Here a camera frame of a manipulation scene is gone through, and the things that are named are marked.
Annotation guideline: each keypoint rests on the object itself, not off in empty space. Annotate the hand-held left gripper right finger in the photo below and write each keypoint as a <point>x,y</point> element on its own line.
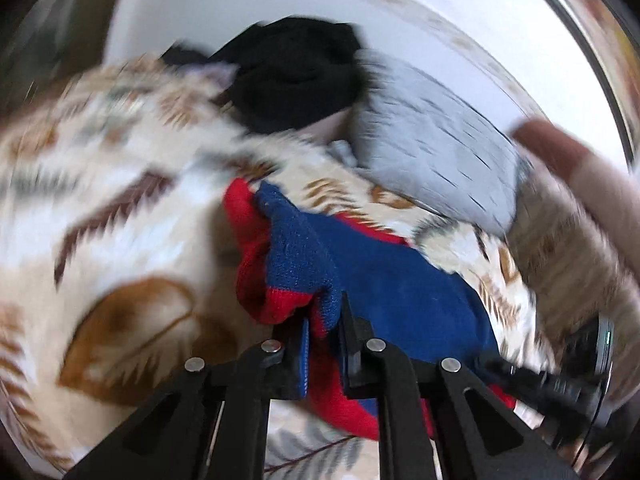
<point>346,350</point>

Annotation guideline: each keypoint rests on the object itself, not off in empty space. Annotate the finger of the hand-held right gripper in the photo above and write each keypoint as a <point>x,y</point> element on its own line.
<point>520,377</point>

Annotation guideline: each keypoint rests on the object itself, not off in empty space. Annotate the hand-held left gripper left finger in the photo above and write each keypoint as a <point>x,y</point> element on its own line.
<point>302,360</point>

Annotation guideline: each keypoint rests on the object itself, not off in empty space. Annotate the red and blue knit sweater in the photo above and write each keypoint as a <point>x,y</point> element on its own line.
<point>390,280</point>

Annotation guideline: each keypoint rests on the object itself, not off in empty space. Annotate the striped floral cushion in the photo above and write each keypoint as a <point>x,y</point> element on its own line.
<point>575,270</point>

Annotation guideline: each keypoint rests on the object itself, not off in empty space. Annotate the small light grey cloth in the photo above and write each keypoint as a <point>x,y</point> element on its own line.
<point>342,152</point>

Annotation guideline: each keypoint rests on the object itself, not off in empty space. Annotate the grey quilted pillow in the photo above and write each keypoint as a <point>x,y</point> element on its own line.
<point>440,150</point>

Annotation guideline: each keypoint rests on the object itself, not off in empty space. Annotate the brown and pink bolster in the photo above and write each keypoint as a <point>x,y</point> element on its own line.
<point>580,160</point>

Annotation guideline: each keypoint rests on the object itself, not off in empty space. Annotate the leaf print blanket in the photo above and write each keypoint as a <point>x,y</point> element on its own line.
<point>125,210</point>

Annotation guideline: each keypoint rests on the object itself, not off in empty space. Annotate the black clothing pile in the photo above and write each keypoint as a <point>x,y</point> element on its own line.
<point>295,75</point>

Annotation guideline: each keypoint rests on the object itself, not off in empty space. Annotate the lilac cloth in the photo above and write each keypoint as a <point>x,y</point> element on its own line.
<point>220,75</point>

